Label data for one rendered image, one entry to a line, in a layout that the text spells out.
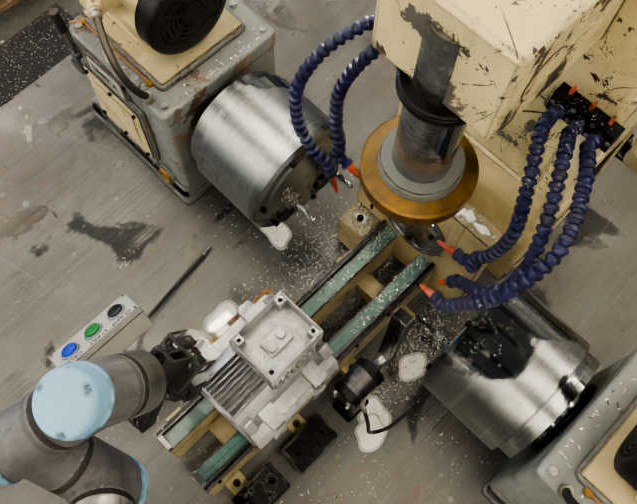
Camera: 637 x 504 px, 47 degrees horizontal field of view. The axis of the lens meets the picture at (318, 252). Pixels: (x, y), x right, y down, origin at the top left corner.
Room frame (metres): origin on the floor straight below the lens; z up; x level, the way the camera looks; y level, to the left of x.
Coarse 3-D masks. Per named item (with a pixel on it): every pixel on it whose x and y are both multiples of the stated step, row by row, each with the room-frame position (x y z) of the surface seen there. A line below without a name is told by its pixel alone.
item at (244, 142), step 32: (224, 96) 0.76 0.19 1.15; (256, 96) 0.76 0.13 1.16; (288, 96) 0.78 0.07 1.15; (224, 128) 0.70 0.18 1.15; (256, 128) 0.69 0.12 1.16; (288, 128) 0.70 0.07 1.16; (320, 128) 0.71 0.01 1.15; (224, 160) 0.65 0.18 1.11; (256, 160) 0.64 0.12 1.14; (288, 160) 0.63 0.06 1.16; (224, 192) 0.62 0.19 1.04; (256, 192) 0.59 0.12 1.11; (288, 192) 0.61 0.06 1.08; (256, 224) 0.57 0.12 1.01
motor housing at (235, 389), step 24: (240, 360) 0.29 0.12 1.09; (216, 384) 0.24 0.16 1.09; (240, 384) 0.24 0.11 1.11; (264, 384) 0.24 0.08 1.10; (288, 384) 0.25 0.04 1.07; (216, 408) 0.23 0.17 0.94; (240, 408) 0.20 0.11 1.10; (288, 408) 0.22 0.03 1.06; (240, 432) 0.19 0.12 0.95; (264, 432) 0.17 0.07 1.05
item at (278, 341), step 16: (272, 304) 0.38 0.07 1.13; (288, 304) 0.38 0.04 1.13; (256, 320) 0.35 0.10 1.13; (288, 320) 0.35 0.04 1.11; (304, 320) 0.35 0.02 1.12; (240, 336) 0.31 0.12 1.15; (256, 336) 0.32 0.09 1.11; (272, 336) 0.32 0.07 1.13; (288, 336) 0.32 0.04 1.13; (304, 336) 0.33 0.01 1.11; (320, 336) 0.33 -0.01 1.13; (240, 352) 0.29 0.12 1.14; (256, 352) 0.29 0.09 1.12; (272, 352) 0.29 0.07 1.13; (288, 352) 0.30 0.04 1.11; (304, 352) 0.30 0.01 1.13; (256, 368) 0.26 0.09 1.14; (272, 368) 0.26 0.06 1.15; (288, 368) 0.27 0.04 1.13; (272, 384) 0.24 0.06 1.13
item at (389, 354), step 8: (400, 312) 0.34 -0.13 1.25; (408, 312) 0.34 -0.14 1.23; (392, 320) 0.33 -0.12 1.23; (400, 320) 0.32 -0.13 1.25; (408, 320) 0.32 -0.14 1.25; (392, 328) 0.33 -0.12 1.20; (400, 328) 0.32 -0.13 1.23; (408, 328) 0.32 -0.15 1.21; (384, 336) 0.33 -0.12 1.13; (392, 336) 0.32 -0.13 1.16; (400, 336) 0.31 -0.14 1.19; (384, 344) 0.33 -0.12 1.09; (392, 344) 0.32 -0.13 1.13; (400, 344) 0.32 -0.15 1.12; (384, 352) 0.32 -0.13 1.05; (392, 352) 0.31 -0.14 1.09; (384, 360) 0.32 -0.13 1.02; (392, 360) 0.32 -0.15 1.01
